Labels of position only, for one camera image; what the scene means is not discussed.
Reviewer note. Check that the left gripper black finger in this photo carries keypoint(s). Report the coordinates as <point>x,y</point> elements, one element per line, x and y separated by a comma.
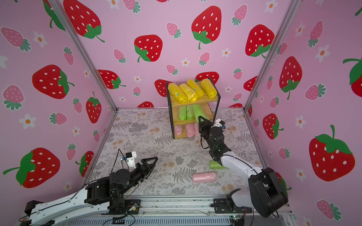
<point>149,171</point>
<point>149,162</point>

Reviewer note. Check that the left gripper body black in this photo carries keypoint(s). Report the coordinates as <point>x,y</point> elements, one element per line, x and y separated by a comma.
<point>136,176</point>

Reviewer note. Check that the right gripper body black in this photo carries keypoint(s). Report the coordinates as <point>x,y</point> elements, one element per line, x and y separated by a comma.
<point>206,127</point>

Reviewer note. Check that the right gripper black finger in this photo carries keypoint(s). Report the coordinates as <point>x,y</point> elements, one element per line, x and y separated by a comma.
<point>201,119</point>
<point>208,122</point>

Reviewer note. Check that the pink trash bag roll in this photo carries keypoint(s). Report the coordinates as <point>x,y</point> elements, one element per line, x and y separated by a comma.
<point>196,129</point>
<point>190,131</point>
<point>178,130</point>
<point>206,177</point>

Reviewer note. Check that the green trash bag roll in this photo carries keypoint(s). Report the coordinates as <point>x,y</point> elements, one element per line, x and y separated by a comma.
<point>216,165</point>
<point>189,113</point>
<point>182,113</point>
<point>197,109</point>

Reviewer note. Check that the yellow trash bag roll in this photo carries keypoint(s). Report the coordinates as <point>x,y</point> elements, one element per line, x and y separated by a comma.
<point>209,88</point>
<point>192,84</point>
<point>190,93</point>
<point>177,93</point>

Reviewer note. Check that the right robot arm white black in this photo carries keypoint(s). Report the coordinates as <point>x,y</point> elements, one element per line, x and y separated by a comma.
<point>266,193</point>

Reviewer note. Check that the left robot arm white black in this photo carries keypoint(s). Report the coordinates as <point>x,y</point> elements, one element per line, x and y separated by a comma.
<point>103,196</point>

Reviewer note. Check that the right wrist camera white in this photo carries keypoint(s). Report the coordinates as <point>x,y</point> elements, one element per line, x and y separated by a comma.
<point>219,123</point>

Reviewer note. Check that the wooden shelf black metal frame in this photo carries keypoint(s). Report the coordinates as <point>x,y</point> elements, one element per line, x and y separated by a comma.
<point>191,103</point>

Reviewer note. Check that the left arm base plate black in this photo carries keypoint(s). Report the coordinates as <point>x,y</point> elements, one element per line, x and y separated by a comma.
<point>127,207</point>

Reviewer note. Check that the aluminium rail frame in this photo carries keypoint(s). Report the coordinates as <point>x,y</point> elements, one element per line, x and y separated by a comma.
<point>181,210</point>

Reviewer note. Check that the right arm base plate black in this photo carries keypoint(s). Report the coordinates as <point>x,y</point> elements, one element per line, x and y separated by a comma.
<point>224,206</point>

